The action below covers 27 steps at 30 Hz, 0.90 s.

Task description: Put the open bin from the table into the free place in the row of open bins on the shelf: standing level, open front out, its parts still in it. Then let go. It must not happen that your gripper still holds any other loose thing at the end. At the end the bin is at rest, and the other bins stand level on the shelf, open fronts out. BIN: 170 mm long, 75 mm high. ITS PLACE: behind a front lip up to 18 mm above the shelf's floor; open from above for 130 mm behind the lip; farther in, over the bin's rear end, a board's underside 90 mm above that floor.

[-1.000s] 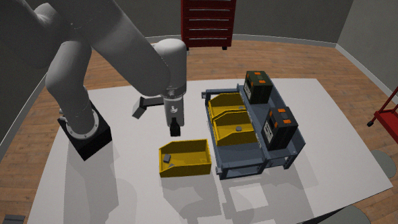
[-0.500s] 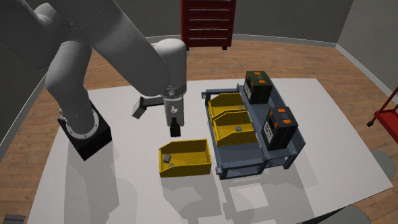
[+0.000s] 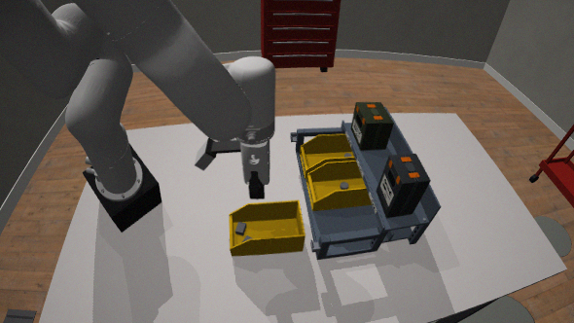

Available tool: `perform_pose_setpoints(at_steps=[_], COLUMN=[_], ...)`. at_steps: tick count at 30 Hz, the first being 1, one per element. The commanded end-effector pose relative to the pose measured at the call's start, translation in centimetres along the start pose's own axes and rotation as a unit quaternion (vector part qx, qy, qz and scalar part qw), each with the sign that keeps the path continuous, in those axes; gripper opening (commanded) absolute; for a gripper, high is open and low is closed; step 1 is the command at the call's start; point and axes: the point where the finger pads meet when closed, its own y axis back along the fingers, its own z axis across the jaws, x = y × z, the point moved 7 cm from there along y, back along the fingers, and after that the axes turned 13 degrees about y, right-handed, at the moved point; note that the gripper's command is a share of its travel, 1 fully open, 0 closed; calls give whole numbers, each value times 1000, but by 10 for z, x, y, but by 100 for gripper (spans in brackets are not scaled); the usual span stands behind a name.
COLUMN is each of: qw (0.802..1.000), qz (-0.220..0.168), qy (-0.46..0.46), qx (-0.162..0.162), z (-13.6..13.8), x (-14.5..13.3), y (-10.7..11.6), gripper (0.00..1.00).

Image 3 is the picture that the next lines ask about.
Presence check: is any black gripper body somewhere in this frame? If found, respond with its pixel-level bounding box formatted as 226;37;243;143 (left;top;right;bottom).
236;133;274;185

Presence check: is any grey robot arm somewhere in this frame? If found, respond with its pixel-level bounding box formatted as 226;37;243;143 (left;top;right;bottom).
0;0;275;201

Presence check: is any yellow bin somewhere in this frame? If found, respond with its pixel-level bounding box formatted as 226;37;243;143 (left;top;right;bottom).
307;161;372;211
300;134;356;179
230;200;305;256

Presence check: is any dark green case with handle slot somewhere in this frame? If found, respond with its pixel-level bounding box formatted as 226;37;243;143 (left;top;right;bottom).
351;102;394;151

